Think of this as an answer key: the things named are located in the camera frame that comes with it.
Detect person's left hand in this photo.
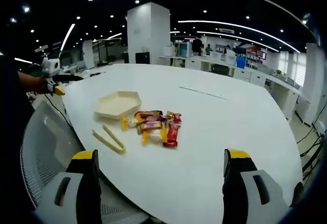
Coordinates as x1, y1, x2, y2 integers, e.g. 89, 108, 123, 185
32, 77, 52, 95

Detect small red food packet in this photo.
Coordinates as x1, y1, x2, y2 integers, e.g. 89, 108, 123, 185
167, 111, 183, 126

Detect black cable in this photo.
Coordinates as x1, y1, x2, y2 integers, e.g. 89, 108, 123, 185
43, 93, 75, 134

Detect large red food packet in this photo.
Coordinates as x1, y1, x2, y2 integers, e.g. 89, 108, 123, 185
162, 122, 182, 148

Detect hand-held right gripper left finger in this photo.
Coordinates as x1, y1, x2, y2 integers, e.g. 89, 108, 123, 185
34, 148, 102, 224

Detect small clear yellow-end food packet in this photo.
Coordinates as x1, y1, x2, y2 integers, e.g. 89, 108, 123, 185
121, 116, 139, 131

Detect black monitor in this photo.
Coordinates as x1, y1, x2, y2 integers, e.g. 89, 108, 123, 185
135, 52, 151, 65

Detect purple brown food packet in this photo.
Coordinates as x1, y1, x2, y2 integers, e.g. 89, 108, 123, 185
136, 120, 165, 134

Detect grey mesh office chair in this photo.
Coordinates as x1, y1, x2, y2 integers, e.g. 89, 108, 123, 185
19, 99, 156, 224

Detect blue storage box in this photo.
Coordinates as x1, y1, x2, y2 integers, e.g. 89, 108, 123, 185
236, 55, 247, 69

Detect white square pillar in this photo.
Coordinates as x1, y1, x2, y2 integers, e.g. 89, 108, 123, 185
127, 2, 171, 65

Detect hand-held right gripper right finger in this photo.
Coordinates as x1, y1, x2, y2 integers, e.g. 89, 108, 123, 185
222, 147, 294, 224

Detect orange food packet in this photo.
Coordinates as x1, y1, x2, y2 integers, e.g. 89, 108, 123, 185
134, 110, 164, 120

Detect cream hexagonal container tray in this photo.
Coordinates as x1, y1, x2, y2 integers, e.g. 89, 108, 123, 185
94, 90, 143, 121

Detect black floor cables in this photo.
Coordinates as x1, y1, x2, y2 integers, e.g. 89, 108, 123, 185
295, 111, 327, 184

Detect pale yellow food tongs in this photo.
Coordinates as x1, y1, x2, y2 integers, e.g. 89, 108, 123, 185
92, 122, 127, 155

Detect white office desk row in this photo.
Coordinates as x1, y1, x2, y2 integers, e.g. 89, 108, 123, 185
159, 54, 311, 122

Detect white table cable cover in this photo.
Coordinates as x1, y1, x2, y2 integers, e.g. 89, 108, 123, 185
178, 85, 228, 101

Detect large clear yellow-end food packet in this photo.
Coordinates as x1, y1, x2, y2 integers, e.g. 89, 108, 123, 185
141, 129, 165, 146

